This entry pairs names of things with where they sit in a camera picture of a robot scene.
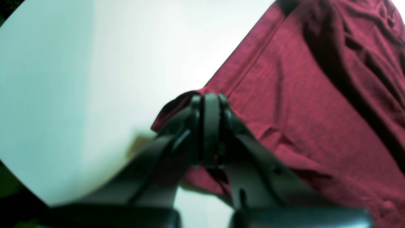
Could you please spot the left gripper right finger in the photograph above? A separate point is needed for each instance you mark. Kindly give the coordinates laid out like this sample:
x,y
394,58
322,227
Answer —
x,y
265,193

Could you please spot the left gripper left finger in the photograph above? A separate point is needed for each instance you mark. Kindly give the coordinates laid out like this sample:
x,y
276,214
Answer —
x,y
142,194

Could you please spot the dark red long-sleeve t-shirt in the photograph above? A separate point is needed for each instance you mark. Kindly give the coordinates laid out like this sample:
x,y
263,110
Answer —
x,y
321,84

